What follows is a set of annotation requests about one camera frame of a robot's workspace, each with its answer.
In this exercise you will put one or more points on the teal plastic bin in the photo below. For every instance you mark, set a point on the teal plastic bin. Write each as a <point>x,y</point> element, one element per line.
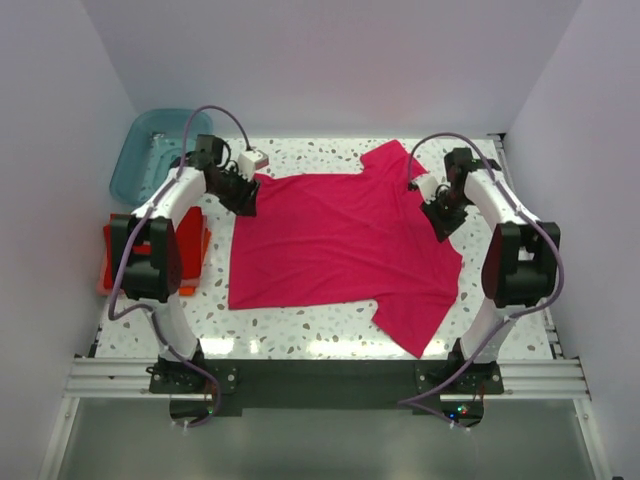
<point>153,143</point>

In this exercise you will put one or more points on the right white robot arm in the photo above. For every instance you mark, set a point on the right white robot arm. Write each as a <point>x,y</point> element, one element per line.
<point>521,266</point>

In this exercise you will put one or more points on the magenta t-shirt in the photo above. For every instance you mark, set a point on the magenta t-shirt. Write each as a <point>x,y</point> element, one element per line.
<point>334,238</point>

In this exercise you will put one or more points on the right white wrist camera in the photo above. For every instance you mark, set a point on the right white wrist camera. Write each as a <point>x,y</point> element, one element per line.
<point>426,185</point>

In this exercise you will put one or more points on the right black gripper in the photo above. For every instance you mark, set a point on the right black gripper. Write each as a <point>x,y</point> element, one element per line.
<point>442,228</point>

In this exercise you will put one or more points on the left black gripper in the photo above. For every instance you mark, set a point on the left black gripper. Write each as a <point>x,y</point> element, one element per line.
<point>245,203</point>

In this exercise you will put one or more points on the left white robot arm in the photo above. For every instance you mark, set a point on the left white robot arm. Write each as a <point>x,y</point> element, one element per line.
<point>145,256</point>

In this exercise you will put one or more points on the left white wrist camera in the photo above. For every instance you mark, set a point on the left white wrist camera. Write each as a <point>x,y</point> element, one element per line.
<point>251,161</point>

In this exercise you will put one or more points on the folded red t-shirt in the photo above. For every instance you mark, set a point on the folded red t-shirt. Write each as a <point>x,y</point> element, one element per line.
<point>193,237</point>

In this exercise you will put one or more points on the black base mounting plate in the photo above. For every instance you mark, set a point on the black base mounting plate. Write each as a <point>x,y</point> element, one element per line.
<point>227,388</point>

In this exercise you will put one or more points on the aluminium frame rail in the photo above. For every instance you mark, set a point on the aluminium frame rail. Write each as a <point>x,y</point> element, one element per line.
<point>522,379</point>

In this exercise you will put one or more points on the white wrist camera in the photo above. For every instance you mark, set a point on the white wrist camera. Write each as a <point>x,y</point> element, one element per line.
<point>251,161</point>
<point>426,185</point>

